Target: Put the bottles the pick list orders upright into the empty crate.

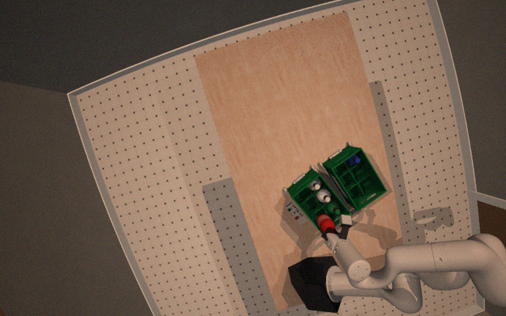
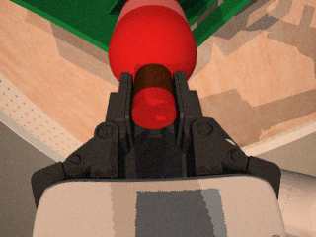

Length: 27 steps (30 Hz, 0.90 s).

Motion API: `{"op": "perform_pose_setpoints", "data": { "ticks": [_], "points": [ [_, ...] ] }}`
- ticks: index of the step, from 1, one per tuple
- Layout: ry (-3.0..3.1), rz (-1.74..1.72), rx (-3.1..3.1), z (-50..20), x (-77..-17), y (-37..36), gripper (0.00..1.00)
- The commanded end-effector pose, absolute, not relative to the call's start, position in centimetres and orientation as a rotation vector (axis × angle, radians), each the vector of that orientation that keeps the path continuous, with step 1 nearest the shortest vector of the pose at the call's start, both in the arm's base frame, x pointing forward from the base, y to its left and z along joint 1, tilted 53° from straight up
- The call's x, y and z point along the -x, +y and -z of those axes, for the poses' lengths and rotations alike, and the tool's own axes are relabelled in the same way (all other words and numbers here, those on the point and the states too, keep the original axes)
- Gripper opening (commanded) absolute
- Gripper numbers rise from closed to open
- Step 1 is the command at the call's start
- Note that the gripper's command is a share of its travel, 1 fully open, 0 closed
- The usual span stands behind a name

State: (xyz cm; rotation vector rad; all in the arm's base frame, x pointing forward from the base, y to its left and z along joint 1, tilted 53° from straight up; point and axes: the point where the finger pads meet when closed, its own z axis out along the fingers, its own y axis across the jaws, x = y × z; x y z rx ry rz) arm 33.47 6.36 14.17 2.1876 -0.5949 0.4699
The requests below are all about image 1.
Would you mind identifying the green crate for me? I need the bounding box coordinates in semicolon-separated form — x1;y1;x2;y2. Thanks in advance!
322;146;383;205
287;169;347;229

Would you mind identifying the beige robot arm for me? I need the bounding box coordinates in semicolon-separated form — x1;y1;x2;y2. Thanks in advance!
326;215;506;314

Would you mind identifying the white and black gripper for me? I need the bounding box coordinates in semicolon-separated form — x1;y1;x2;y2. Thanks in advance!
322;228;344;252

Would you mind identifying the white paper pick list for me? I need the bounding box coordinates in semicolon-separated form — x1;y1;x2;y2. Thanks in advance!
285;201;307;225

